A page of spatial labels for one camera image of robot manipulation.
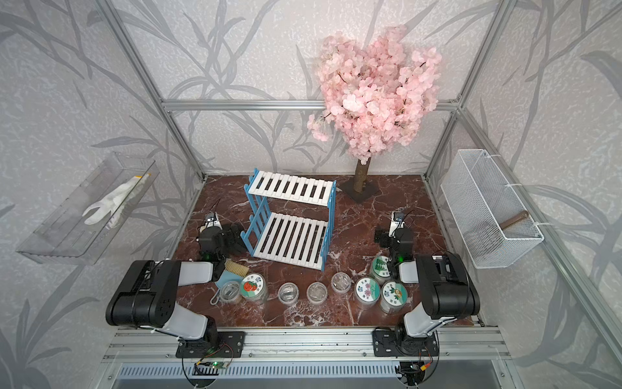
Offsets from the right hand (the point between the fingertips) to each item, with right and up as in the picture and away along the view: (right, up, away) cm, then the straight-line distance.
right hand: (392, 223), depth 95 cm
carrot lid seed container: (-5, -20, -19) cm, 28 cm away
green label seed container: (-7, -14, -13) cm, 20 cm away
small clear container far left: (-58, -21, -16) cm, 64 cm away
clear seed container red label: (-21, -19, -13) cm, 31 cm away
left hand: (-67, -1, -1) cm, 67 cm away
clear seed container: (-38, -21, -16) cm, 47 cm away
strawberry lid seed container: (-49, -19, -18) cm, 56 cm away
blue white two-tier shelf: (-41, +1, +8) cm, 41 cm away
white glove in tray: (-83, +8, -30) cm, 89 cm away
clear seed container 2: (-29, -21, -16) cm, 39 cm away
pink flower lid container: (-13, -20, -18) cm, 29 cm away
